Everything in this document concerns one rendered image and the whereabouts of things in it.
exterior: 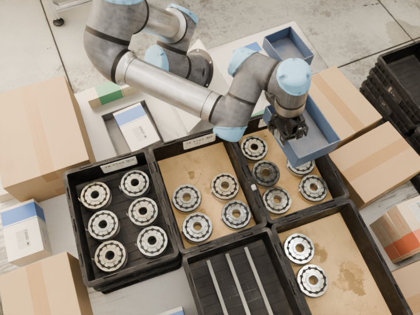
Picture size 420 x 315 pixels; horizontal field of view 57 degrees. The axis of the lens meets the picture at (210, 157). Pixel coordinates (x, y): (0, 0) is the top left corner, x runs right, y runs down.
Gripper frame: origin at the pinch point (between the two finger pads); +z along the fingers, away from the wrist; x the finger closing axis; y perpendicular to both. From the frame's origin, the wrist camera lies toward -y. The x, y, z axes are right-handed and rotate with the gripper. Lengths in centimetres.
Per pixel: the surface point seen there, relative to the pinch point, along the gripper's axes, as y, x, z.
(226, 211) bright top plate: 9.0, -23.8, 23.5
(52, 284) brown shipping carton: 10, -84, 15
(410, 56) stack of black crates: -44, 106, 79
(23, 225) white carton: -16, -92, 21
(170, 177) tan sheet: -11.8, -37.5, 24.7
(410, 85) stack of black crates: -28, 95, 78
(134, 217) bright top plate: -1, -54, 20
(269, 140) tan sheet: -11.6, 3.0, 30.5
